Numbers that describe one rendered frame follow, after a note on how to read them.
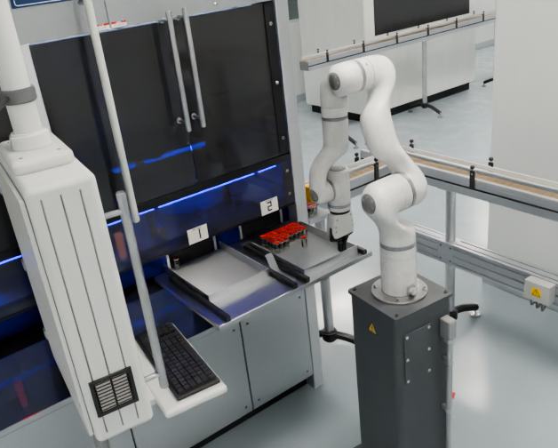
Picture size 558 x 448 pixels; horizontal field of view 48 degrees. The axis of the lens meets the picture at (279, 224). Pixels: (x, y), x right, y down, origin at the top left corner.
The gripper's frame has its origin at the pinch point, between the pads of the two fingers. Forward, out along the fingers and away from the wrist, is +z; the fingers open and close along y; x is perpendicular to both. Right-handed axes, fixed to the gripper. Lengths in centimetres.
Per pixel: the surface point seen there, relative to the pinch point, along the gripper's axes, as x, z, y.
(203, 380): 19, 9, 74
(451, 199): -18, 15, -87
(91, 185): 20, -60, 94
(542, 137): -7, -3, -144
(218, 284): -18.7, 4.5, 44.5
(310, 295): -34, 41, -9
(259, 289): -4.3, 4.5, 36.0
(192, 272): -34, 5, 47
